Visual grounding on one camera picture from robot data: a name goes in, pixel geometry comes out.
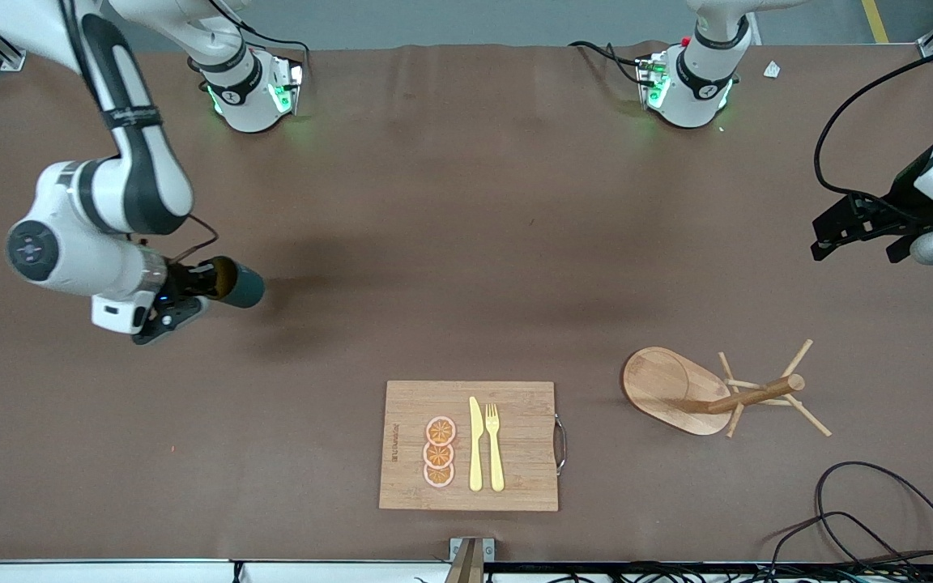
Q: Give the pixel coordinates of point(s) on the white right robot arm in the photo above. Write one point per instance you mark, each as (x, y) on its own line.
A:
(70, 259)

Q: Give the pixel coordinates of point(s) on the wooden mug rack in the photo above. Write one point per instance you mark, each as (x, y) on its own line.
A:
(661, 389)

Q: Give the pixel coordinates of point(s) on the yellow plastic knife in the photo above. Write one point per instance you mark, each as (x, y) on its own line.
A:
(475, 453)

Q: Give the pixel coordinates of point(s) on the white paper scrap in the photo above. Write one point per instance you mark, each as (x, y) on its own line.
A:
(772, 70)

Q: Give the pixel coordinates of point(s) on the yellow plastic fork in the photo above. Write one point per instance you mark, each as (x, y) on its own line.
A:
(496, 461)

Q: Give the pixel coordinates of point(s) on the teal cup yellow inside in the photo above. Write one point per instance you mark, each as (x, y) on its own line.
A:
(246, 287)

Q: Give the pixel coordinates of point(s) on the orange slice toy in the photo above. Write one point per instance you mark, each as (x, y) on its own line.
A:
(438, 476)
(440, 431)
(438, 456)

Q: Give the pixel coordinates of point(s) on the metal bracket with post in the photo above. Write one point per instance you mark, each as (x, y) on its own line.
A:
(466, 567)

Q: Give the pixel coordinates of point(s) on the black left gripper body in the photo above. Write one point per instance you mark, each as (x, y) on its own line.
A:
(905, 197)

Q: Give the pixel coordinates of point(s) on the brown table mat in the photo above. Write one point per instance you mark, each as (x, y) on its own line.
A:
(353, 243)

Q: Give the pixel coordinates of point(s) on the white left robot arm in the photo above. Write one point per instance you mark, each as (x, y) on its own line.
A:
(693, 89)

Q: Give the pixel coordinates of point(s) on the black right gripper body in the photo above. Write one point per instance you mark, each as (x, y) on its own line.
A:
(189, 278)

